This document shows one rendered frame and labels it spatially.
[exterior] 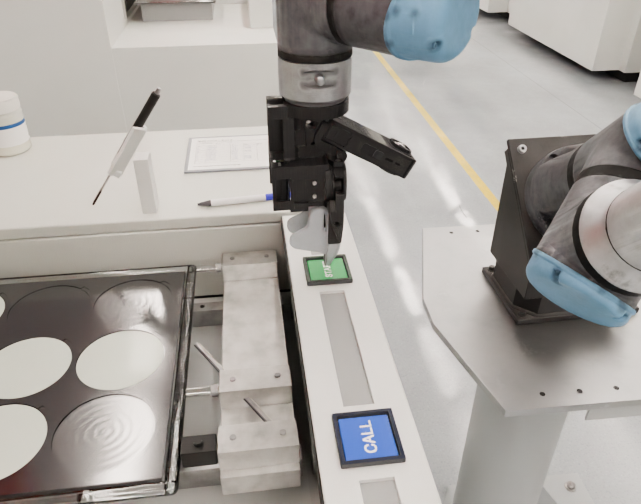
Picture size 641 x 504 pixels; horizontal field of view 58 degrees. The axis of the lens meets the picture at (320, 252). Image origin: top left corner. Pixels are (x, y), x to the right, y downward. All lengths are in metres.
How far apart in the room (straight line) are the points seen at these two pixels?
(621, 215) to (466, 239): 0.54
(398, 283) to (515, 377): 1.55
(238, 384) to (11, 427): 0.24
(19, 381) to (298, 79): 0.46
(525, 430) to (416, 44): 0.75
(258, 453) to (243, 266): 0.32
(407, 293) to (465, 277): 1.32
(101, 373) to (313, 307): 0.25
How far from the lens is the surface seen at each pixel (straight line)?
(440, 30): 0.50
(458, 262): 1.03
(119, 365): 0.73
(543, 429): 1.09
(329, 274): 0.72
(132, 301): 0.82
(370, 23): 0.52
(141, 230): 0.88
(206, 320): 0.87
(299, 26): 0.58
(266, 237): 0.87
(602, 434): 1.97
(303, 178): 0.62
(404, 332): 2.12
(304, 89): 0.59
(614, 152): 0.72
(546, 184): 0.84
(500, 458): 1.15
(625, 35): 5.19
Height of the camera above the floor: 1.38
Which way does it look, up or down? 33 degrees down
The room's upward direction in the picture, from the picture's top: straight up
